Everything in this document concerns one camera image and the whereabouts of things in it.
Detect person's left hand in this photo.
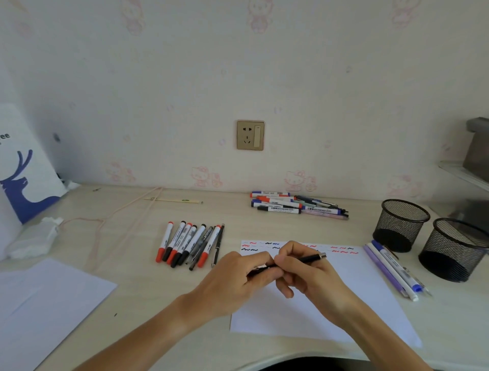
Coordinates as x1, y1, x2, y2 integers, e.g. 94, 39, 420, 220
177, 251, 285, 326

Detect person's right hand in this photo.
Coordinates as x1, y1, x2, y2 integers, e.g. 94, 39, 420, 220
274, 241, 360, 326

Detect black slim pen silver tip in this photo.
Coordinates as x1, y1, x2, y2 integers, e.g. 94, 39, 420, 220
211, 224, 225, 268
246, 253, 328, 277

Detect red-capped white marker pen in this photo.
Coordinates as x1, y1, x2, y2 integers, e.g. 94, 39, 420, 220
197, 225, 223, 268
166, 223, 193, 266
155, 221, 175, 263

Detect white paper sheet with squiggles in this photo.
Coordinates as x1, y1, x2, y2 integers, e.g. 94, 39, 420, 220
229, 240, 423, 349

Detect purple slim pen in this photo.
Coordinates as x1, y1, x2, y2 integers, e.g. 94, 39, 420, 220
363, 244, 409, 298

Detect blue-capped white marker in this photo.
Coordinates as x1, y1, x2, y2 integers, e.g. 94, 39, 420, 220
371, 240, 424, 293

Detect white slim pen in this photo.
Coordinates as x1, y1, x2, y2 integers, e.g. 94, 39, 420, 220
366, 243, 420, 303

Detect pile of assorted pens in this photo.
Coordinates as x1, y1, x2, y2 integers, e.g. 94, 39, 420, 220
250, 191, 349, 221

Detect wooden pencil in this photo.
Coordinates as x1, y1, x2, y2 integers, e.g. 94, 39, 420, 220
384, 247, 433, 297

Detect black mesh cup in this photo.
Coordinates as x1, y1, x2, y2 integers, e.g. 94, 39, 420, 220
418, 218, 489, 283
372, 198, 431, 253

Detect person's left forearm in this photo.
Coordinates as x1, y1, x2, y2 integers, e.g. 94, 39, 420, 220
72, 296, 192, 371

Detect light wooden table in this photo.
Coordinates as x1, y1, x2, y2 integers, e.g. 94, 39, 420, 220
0, 184, 489, 371

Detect paper-wrapped chopsticks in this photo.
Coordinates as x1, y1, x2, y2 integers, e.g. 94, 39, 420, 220
144, 197, 204, 204

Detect clear acrylic rack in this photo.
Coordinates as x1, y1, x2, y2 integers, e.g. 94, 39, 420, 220
437, 160, 489, 230

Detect blank white paper sheet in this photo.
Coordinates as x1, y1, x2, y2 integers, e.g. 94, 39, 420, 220
0, 258, 118, 371

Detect crumpled white tissue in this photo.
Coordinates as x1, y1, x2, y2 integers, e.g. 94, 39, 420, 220
4, 217, 64, 260

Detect white plastic bag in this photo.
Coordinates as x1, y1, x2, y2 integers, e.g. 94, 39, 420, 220
0, 103, 69, 224

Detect thin pink cord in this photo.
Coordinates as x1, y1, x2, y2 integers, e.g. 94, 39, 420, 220
59, 186, 163, 268

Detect gold wall socket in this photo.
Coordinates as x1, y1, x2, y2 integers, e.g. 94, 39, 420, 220
236, 120, 265, 151

